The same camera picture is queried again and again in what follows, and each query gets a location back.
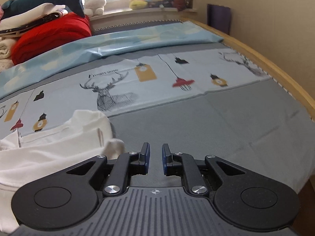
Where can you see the white garment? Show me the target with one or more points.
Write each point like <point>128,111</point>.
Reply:
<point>49,157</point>

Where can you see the dark star-print folded blanket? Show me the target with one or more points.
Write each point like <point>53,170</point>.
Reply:
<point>32,21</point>

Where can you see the light blue fan-print sheet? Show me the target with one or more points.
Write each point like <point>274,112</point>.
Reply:
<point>123,43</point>

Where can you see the wooden bed frame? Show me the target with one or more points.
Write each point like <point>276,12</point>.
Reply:
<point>283,64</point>

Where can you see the white window sill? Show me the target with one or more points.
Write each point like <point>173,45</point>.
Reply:
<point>137,11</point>

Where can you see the white plush toy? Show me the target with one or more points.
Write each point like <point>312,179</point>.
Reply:
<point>94,5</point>

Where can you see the grey lamp-print bedsheet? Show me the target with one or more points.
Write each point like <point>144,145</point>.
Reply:
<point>196,118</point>

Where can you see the small yellow plush toy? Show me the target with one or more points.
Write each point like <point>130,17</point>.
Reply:
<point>137,4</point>

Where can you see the purple box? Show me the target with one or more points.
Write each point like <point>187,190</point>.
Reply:
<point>219,18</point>

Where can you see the cream folded blanket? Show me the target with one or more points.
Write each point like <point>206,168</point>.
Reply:
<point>5,48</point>

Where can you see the red folded quilt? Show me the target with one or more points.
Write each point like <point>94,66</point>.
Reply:
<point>54,34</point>

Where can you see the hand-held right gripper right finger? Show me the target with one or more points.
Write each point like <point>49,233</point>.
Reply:
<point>164,159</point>

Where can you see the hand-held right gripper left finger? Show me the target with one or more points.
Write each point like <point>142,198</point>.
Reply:
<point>147,157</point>

